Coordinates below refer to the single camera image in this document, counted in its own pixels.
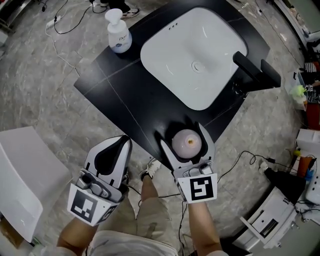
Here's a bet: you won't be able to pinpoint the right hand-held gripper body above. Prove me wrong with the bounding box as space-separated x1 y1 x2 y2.
172 162 218 204

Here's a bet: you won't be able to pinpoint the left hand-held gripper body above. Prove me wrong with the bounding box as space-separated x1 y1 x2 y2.
66 168 130 227

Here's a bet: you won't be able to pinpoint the pale pink round ball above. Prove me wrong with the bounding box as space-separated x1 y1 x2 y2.
171 127 203 160

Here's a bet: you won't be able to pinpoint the person's left forearm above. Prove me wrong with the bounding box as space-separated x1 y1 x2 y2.
56 214 101 256

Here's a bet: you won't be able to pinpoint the person's right forearm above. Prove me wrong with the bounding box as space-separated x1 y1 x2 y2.
187 201 223 256

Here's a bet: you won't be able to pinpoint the black sink cabinet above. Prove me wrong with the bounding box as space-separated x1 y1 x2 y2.
73 0 272 163

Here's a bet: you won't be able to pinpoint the white sink basin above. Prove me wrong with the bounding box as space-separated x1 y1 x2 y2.
139 6 250 111

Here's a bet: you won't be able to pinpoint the white pump soap bottle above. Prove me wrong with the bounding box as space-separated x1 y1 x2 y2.
104 8 133 54

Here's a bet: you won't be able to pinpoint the person's white shoe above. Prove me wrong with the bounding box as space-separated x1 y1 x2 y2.
139 157 163 181

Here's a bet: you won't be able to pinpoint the person's leg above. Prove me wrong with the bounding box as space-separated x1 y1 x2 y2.
139 174 161 201

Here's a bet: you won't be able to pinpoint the person's beige shorts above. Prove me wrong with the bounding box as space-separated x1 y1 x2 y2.
99 196 173 241

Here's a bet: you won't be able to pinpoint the person's white shirt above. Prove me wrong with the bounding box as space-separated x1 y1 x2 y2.
87 229 178 256

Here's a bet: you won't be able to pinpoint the loose white ceramic basin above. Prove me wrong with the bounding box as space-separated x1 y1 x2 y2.
0 126 71 243

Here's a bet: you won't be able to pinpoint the cardboard box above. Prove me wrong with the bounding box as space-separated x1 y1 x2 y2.
0 217 25 248

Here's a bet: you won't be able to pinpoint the black faucet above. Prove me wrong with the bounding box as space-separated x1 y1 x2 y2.
232 51 282 92

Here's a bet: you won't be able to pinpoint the orange container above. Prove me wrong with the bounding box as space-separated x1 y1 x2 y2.
298 155 313 176

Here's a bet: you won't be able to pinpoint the green yellow cloth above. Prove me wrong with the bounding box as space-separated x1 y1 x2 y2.
289 84 307 101

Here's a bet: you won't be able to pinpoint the red box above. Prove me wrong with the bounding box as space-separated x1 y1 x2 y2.
306 102 320 131

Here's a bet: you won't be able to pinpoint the white power strip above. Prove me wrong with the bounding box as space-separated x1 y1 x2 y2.
46 15 62 28

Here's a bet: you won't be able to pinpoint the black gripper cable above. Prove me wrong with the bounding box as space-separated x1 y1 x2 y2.
178 201 193 256

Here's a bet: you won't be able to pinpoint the black cable with adapter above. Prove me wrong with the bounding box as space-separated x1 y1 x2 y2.
217 150 292 183

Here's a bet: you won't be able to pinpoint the black floor cable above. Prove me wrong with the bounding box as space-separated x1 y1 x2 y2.
53 0 106 35

